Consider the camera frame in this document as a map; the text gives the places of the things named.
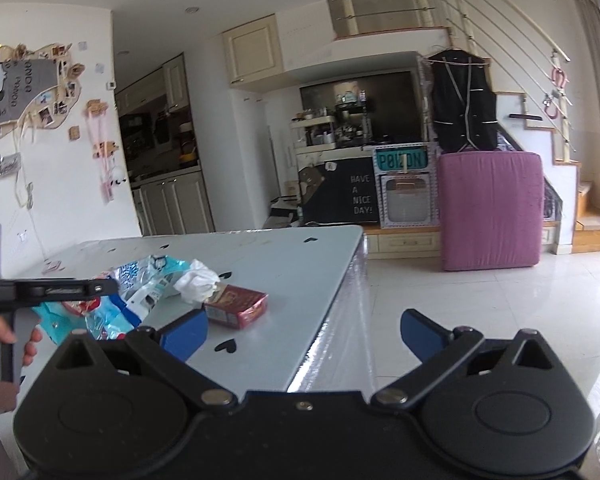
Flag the white tissue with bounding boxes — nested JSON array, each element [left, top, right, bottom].
[[174, 259, 221, 305]]

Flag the pink wall hanger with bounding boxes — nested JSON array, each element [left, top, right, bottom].
[[85, 100, 126, 203]]

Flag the white perforated cage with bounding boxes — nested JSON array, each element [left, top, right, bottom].
[[372, 142, 440, 228]]

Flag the teal plate sign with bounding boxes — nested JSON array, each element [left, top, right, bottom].
[[375, 147, 428, 171]]

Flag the beige curtain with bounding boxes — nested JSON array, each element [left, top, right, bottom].
[[575, 0, 600, 216]]

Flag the red and white snack packet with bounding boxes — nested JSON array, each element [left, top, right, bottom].
[[62, 297, 103, 318]]

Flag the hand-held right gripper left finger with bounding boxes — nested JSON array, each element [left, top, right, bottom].
[[54, 309, 238, 409]]

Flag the wall photo collage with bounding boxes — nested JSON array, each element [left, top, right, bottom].
[[0, 35, 86, 146]]

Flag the metal stair railing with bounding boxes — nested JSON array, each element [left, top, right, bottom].
[[325, 0, 576, 161]]

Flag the black chalkboard sign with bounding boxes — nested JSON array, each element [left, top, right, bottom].
[[300, 156, 381, 226]]

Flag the red box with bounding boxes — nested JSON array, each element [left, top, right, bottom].
[[202, 285, 269, 330]]

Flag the pink mattress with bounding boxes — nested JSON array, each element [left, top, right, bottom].
[[439, 151, 545, 272]]

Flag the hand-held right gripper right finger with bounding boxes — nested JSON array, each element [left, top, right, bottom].
[[370, 309, 556, 408]]

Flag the cream wall cabinet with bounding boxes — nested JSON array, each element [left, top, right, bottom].
[[223, 14, 286, 83]]

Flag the kitchen cabinets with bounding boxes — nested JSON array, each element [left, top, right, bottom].
[[115, 52, 216, 236]]

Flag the cream television cabinet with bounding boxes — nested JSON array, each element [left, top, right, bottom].
[[362, 225, 561, 260]]

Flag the teal snack packet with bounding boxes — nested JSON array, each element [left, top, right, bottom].
[[32, 255, 191, 345]]

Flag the wooden staircase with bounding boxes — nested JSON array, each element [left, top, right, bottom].
[[495, 90, 600, 256]]

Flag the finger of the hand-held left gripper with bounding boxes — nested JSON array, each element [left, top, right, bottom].
[[17, 278, 119, 305]]

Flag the black television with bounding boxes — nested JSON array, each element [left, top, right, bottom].
[[300, 70, 421, 146]]

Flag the black vest on hanger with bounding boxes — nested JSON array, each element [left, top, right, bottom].
[[427, 49, 498, 153]]

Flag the shelf rack with bottles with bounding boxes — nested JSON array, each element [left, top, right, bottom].
[[290, 102, 371, 151]]

